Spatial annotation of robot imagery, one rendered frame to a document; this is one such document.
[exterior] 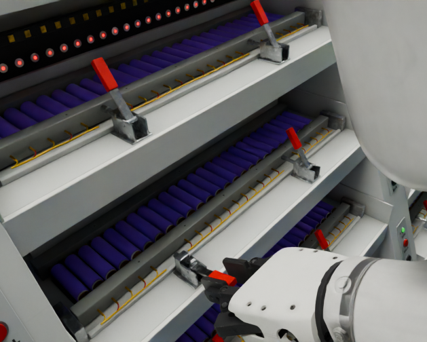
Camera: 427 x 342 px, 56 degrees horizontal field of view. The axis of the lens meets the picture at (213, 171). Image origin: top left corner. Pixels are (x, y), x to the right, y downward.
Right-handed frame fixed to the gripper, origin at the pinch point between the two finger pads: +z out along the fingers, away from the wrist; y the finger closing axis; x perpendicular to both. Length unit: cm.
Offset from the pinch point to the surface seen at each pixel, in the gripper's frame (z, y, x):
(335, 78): 8.2, 44.7, 10.6
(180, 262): 7.5, -0.7, 2.2
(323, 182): 5.8, 27.8, -2.4
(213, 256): 7.9, 4.1, -0.4
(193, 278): 5.9, -0.9, 0.1
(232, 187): 11.4, 14.6, 4.5
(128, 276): 10.4, -6.3, 3.8
